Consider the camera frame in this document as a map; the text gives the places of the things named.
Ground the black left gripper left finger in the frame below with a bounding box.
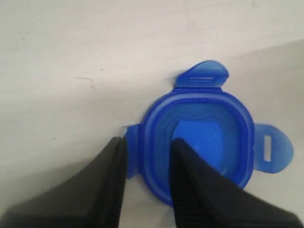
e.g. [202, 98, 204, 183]
[4, 137, 128, 228]

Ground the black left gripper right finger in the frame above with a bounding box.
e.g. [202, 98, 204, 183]
[169, 138, 304, 228]

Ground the blue plastic container lid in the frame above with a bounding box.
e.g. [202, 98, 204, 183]
[125, 60, 294, 205]

